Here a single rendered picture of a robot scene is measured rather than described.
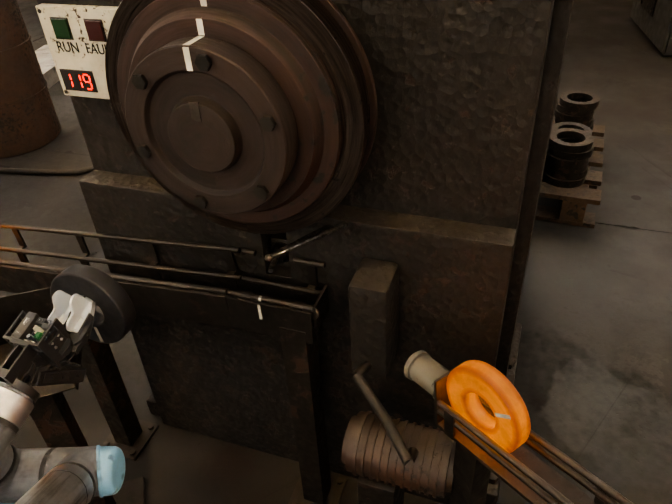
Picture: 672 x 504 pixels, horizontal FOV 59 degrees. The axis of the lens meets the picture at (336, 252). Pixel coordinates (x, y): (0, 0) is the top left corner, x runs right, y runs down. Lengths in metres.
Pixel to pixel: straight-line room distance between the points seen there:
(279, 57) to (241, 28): 0.07
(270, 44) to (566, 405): 1.49
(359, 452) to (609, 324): 1.35
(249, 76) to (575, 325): 1.70
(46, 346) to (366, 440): 0.60
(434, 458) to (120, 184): 0.88
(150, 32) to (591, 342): 1.76
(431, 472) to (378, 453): 0.10
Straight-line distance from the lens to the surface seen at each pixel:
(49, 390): 1.34
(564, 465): 1.03
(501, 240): 1.11
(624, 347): 2.27
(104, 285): 1.07
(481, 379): 0.98
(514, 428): 0.98
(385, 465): 1.20
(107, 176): 1.45
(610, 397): 2.09
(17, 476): 1.08
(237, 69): 0.87
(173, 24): 0.96
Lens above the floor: 1.50
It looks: 36 degrees down
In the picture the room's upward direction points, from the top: 3 degrees counter-clockwise
